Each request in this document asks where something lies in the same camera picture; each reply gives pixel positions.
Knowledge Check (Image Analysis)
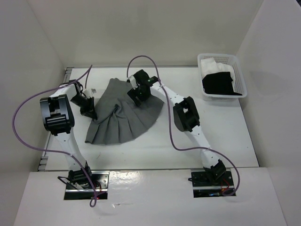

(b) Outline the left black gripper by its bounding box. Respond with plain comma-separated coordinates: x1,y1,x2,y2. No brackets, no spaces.
70,95,97,120

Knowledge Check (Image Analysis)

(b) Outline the grey skirt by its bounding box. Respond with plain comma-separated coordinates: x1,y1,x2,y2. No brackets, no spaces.
85,78,164,145

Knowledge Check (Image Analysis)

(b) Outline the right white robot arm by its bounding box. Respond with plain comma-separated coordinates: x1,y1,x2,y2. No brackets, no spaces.
127,70,226,185

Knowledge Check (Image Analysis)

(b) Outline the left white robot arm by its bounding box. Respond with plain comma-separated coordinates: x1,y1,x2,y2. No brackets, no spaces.
40,80,97,188

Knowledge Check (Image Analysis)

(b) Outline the white skirt in basket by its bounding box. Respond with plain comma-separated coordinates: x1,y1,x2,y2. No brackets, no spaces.
200,57,236,88

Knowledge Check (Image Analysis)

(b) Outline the black folded skirt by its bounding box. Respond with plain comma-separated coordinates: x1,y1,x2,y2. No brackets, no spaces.
202,72,242,96

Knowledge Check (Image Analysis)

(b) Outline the white plastic basket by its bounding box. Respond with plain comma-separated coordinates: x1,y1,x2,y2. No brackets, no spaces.
197,53,247,100

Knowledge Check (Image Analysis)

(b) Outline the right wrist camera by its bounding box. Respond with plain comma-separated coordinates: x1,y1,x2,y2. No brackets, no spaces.
127,75,138,89

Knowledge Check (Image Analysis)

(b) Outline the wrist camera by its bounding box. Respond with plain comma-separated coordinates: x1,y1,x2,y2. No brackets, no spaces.
127,75,138,89
83,89,97,98

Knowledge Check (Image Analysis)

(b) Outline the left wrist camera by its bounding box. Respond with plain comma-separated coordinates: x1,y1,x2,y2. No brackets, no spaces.
83,89,97,98

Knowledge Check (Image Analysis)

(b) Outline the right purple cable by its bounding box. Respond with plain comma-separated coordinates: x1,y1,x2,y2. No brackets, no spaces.
127,55,241,197

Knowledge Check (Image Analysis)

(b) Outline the purple cable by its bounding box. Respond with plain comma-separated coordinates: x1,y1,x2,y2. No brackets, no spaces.
11,65,107,208
127,55,241,197

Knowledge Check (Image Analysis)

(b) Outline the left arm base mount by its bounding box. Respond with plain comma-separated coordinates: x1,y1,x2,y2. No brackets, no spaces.
57,171,110,200

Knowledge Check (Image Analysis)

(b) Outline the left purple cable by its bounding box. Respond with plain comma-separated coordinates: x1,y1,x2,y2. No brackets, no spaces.
11,65,107,208

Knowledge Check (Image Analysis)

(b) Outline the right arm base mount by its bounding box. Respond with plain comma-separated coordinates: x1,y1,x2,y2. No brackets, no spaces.
188,170,235,198

